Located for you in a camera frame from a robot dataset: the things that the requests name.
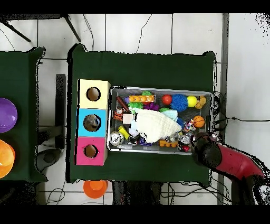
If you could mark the cream knitted cloth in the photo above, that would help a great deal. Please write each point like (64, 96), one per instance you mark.
(156, 124)

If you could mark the mint knitted cloth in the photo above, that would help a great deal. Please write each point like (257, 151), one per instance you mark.
(171, 114)

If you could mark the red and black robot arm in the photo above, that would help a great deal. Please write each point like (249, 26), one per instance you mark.
(232, 161)

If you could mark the silver mesh bin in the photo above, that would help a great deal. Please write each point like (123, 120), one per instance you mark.
(160, 91)

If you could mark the wooden box with three holes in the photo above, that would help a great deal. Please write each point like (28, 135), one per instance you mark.
(101, 133)

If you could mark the plain wooden cube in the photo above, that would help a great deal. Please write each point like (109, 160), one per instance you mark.
(127, 118)

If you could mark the orange toy building block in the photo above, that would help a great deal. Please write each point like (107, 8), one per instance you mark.
(141, 99)

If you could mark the tiger striped plush toy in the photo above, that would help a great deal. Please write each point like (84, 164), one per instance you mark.
(118, 115)

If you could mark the dark green table cloth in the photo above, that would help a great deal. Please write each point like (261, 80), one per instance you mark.
(137, 69)
(21, 84)

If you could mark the blue spiky rubber ball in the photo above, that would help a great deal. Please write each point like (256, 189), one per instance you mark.
(179, 103)

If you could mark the yellow smooth ball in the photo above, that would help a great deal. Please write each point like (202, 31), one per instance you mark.
(192, 101)

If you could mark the crushed red drink can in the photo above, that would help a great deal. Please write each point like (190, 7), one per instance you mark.
(184, 142)

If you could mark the orange toy basketball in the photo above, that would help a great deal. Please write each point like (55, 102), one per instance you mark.
(199, 121)

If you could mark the orange plastic cup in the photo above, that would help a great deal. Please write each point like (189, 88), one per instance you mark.
(95, 189)

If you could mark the purple plastic plate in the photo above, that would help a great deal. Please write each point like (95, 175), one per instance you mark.
(7, 115)

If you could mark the orange plastic bowl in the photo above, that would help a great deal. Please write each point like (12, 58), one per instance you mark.
(5, 158)

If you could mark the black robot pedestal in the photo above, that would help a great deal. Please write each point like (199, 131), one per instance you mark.
(135, 194)

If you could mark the black metal frame legs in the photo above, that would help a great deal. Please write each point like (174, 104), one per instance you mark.
(72, 29)

